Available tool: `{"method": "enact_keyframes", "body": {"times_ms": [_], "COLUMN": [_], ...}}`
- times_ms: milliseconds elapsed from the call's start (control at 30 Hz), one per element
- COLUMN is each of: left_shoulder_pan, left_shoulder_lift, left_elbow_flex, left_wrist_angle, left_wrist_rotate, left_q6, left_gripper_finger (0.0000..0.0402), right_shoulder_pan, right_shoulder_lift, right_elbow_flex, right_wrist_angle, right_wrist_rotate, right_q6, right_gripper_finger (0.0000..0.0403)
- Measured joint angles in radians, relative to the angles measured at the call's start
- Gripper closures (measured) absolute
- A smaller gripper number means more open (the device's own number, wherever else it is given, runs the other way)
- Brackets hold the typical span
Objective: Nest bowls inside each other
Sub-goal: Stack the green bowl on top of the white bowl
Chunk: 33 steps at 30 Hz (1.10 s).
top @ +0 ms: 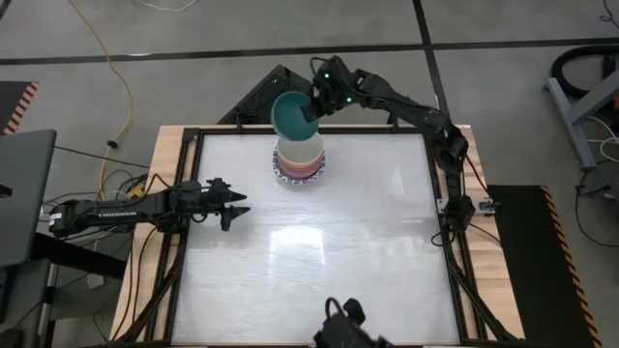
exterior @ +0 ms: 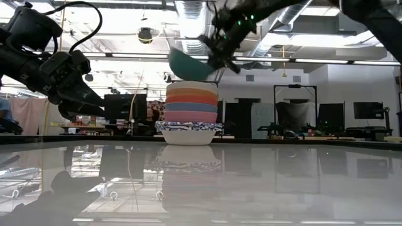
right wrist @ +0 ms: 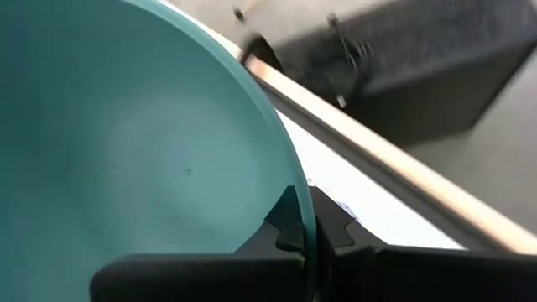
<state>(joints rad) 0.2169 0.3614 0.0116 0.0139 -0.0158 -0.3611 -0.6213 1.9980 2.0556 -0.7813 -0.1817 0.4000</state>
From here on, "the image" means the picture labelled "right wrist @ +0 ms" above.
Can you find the black computer tower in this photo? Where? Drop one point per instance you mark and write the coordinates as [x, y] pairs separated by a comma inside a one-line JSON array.
[[419, 63]]

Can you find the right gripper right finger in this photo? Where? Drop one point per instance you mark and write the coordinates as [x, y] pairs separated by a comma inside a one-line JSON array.
[[419, 277]]

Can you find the teal green bowl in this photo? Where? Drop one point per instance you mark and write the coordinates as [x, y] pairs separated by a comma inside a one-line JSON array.
[[126, 126]]

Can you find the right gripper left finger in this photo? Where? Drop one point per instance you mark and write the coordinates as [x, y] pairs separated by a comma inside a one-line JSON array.
[[210, 277]]

